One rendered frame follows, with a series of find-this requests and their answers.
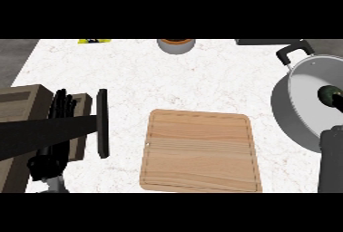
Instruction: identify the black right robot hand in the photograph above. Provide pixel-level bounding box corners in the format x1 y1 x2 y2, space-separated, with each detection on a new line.
332 92 343 114

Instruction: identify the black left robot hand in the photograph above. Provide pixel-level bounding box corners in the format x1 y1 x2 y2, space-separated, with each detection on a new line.
26 88 79 182

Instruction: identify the dark green squash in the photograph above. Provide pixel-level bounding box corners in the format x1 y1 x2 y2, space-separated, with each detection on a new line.
317 84 343 109

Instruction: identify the wooden cutting board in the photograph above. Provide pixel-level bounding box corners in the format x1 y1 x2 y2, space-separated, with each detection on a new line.
138 108 265 194

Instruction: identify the wooden cabinet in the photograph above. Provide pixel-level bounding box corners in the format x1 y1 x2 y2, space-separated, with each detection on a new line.
0 83 94 194

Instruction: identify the yellow packet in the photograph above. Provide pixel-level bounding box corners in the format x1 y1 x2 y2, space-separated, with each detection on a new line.
77 38 113 45

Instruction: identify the dark grey flat appliance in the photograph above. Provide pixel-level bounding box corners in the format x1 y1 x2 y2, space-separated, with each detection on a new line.
235 38 306 46

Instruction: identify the white cup with orange rim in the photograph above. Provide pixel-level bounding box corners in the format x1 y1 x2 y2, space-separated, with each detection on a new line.
156 38 197 55

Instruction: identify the grey pot with black handle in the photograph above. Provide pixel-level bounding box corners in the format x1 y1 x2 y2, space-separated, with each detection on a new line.
269 39 343 154

